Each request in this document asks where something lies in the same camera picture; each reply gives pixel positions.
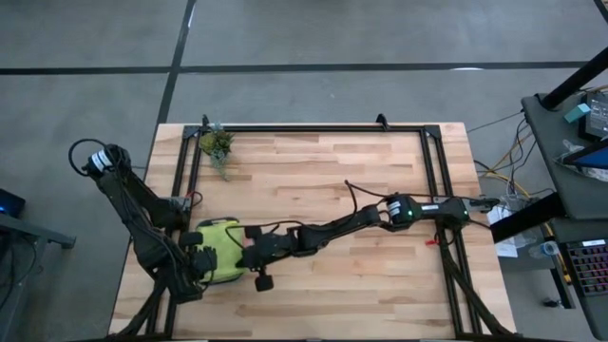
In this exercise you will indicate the dark grey desk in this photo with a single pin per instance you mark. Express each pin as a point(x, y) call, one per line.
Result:
point(570, 195)

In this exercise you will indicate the clear plastic bottle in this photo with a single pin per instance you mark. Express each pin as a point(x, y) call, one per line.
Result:
point(546, 249)

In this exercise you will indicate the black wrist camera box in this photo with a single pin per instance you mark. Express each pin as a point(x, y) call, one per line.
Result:
point(264, 283)
point(190, 293)

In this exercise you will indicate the backlit keyboard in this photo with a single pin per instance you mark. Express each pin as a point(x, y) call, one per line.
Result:
point(589, 268)

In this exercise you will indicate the black device blue light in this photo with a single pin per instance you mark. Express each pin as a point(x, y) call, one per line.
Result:
point(12, 204)

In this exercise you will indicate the tablet with blue screen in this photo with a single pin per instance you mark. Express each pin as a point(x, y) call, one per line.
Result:
point(594, 157)

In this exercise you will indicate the grey metal table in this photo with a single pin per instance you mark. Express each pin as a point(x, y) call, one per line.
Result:
point(28, 228)

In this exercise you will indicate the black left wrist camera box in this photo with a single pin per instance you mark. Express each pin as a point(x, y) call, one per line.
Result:
point(190, 293)

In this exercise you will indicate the teal plastic bin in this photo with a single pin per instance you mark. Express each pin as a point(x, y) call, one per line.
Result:
point(214, 219)

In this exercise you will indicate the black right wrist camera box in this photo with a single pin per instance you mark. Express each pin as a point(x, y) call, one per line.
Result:
point(264, 283)

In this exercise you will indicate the black frame clamp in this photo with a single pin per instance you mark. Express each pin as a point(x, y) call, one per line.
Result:
point(382, 121)
point(205, 122)

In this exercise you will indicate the black pole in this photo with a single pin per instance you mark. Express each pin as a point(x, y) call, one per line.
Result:
point(575, 78)

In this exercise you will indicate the black metal table frame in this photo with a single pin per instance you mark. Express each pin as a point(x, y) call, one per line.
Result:
point(309, 128)

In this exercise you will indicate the black electronic device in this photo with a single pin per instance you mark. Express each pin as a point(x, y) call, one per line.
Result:
point(597, 116)

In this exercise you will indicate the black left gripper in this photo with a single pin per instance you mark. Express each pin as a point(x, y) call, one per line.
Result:
point(203, 262)

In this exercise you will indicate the red clip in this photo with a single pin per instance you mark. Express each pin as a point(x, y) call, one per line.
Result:
point(431, 242)

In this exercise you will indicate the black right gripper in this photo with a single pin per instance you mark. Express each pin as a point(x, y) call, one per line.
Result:
point(268, 249)

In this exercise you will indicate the lime green microfiber towel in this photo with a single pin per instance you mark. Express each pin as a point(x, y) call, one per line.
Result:
point(221, 247)

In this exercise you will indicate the small teal box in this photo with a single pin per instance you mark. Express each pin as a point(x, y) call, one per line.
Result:
point(577, 113)

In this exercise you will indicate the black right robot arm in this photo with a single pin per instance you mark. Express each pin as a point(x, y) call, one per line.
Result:
point(380, 218)

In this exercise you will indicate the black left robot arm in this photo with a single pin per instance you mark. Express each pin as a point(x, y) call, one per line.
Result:
point(138, 214)

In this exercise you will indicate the green artificial plant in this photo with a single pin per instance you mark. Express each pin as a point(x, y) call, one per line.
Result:
point(216, 142)

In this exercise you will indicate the white paper sheet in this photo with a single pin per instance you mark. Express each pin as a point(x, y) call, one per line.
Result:
point(503, 247)

